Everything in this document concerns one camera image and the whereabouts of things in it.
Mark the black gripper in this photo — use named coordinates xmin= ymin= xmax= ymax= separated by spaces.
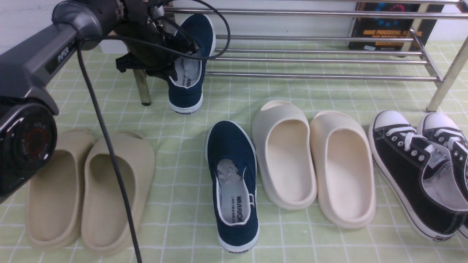
xmin=116 ymin=0 xmax=198 ymax=81

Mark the navy slip-on shoe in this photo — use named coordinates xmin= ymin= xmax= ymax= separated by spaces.
xmin=205 ymin=120 xmax=260 ymax=254
xmin=167 ymin=14 xmax=216 ymax=115

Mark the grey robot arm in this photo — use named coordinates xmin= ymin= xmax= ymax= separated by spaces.
xmin=0 ymin=0 xmax=197 ymax=202

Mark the metal shoe rack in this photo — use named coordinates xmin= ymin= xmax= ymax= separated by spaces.
xmin=126 ymin=0 xmax=468 ymax=113

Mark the green checkered cloth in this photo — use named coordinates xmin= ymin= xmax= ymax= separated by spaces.
xmin=1 ymin=50 xmax=467 ymax=263

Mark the cream slipper left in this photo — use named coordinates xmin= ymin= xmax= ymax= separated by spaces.
xmin=251 ymin=100 xmax=317 ymax=211

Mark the cream slipper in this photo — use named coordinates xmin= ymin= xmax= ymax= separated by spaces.
xmin=251 ymin=100 xmax=317 ymax=211
xmin=310 ymin=111 xmax=376 ymax=229

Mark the tan slipper far left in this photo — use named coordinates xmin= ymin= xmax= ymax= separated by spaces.
xmin=25 ymin=129 xmax=95 ymax=251

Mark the tan slipper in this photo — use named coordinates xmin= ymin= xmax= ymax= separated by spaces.
xmin=81 ymin=131 xmax=156 ymax=256
xmin=25 ymin=129 xmax=95 ymax=251

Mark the black image processing book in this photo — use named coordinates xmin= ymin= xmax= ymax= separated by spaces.
xmin=348 ymin=2 xmax=436 ymax=51

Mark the cream slipper right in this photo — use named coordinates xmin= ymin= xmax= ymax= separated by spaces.
xmin=310 ymin=111 xmax=376 ymax=229

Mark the black canvas sneaker left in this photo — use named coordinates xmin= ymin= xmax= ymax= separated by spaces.
xmin=368 ymin=110 xmax=468 ymax=242

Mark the black canvas sneaker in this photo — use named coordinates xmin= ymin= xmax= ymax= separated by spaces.
xmin=368 ymin=110 xmax=468 ymax=242
xmin=417 ymin=112 xmax=467 ymax=241

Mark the black canvas sneaker right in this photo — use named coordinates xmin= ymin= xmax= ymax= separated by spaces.
xmin=417 ymin=112 xmax=467 ymax=241

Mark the black cable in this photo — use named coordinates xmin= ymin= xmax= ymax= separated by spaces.
xmin=75 ymin=0 xmax=231 ymax=263

